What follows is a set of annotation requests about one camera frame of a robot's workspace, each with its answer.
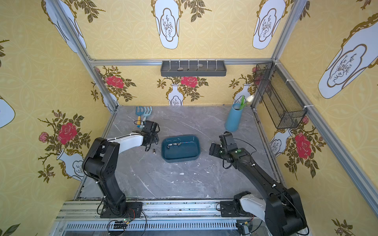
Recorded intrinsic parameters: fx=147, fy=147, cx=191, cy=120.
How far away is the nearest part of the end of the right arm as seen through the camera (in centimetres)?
→ 59

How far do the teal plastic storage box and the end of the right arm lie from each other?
17 centimetres

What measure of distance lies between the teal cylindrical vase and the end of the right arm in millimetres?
274

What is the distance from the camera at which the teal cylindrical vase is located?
36.9 inches

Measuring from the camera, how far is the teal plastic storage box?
94 centimetres

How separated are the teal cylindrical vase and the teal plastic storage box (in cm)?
25
